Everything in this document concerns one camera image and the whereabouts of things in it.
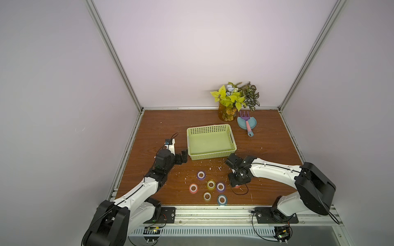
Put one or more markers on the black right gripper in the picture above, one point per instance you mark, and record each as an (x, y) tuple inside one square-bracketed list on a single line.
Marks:
[(233, 163)]

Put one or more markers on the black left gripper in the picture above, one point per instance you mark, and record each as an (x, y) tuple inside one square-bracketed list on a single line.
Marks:
[(183, 157)]

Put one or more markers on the purple tape roll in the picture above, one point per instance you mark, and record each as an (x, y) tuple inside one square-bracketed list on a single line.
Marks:
[(220, 187), (201, 175)]

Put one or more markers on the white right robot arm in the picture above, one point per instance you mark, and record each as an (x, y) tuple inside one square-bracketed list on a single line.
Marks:
[(314, 191)]

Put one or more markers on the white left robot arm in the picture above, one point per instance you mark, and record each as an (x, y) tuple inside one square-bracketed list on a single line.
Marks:
[(113, 221)]

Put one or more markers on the green perforated storage basket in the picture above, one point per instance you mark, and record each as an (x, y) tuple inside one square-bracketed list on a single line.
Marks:
[(207, 142)]

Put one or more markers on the yellow tape roll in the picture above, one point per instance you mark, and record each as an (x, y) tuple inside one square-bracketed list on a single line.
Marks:
[(211, 185)]

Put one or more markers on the blue tape roll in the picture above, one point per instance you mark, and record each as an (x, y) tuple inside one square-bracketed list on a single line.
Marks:
[(222, 200)]

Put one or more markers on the clear tape roll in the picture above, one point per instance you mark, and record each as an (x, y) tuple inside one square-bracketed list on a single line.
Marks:
[(207, 196)]

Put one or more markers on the purple pink toy rake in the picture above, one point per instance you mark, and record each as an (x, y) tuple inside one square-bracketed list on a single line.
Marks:
[(244, 114)]

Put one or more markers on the amber vase with flowers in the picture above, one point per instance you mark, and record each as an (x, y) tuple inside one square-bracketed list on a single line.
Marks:
[(232, 98)]

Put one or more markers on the left controller board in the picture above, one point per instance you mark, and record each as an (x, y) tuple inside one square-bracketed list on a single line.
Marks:
[(151, 235)]

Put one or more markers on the controller board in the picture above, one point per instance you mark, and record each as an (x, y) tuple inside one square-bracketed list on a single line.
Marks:
[(283, 234), (151, 235)]

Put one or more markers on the right controller board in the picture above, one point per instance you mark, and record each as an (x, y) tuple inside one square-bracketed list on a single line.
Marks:
[(283, 234)]

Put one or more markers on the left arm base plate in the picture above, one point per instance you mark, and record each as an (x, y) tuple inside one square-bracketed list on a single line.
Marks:
[(166, 215)]

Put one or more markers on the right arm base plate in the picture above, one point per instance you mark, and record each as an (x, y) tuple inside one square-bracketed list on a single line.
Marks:
[(264, 215)]

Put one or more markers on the aluminium front rail frame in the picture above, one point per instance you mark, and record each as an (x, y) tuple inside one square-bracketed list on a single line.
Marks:
[(191, 210)]

